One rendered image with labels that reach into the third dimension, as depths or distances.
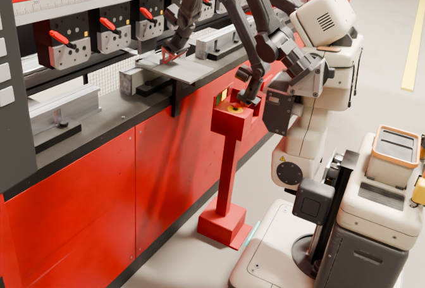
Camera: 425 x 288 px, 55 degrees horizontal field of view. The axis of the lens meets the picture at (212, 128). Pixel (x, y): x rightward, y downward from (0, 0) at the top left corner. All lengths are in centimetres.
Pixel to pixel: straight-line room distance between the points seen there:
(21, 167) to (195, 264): 161
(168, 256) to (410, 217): 123
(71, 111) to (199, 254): 109
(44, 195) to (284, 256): 105
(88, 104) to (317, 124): 83
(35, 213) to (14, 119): 81
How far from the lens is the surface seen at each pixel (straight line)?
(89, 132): 146
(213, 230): 224
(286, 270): 184
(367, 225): 144
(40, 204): 138
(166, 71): 162
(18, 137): 62
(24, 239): 142
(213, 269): 215
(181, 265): 215
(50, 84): 176
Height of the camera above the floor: 163
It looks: 30 degrees down
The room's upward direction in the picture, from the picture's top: 6 degrees clockwise
